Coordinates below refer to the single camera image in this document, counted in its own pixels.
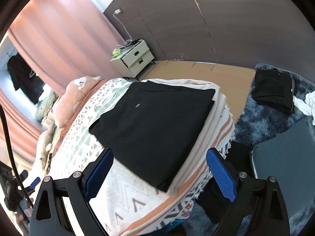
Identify black garment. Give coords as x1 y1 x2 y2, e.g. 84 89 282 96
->
89 81 216 192

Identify folded black clothes pile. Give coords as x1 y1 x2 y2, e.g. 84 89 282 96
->
251 69 295 114

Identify dark hanging clothes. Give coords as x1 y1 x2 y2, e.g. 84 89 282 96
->
7 53 45 104

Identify white patterned bedspread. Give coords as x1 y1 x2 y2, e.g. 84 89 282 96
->
49 78 234 235

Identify beige plush toy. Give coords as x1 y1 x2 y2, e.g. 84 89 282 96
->
36 123 56 170

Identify rumpled light quilt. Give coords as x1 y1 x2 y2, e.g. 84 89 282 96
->
35 90 59 122

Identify orange patterned pillow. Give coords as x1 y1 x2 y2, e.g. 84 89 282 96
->
52 76 107 128

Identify white cloth on rug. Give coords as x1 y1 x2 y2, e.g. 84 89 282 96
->
293 91 315 126

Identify cream bedside cabinet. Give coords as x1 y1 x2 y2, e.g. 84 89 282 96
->
110 40 154 78

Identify green item on cabinet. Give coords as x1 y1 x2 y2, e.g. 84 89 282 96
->
112 49 122 58

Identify pink curtain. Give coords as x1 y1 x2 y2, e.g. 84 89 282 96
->
0 0 126 163

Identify black camera cable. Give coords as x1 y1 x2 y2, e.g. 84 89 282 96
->
0 105 34 208

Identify white charger cable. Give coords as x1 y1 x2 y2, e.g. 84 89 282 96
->
112 8 135 49

